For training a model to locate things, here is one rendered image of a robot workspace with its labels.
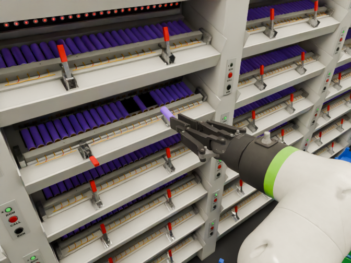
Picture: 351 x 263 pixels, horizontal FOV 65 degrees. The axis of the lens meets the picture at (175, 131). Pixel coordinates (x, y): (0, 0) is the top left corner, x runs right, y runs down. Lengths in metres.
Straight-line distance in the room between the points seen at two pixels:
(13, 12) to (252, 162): 0.49
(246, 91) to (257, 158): 0.64
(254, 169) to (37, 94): 0.46
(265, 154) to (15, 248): 0.67
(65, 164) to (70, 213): 0.19
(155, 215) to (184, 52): 0.61
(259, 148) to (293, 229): 0.15
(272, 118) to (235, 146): 0.83
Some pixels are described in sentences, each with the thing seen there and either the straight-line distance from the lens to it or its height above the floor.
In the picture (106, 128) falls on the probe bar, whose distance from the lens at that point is 0.78.
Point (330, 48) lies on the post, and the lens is 1.46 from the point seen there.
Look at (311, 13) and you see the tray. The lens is 1.33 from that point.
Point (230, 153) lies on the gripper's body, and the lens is 0.50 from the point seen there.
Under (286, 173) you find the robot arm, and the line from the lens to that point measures 0.44.
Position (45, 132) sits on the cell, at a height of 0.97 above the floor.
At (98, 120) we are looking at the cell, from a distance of 0.80.
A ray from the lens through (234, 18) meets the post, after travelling 0.87.
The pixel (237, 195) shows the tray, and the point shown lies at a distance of 1.46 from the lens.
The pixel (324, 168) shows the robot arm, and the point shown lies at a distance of 0.43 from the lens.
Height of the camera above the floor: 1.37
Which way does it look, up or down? 34 degrees down
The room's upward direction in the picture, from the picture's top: straight up
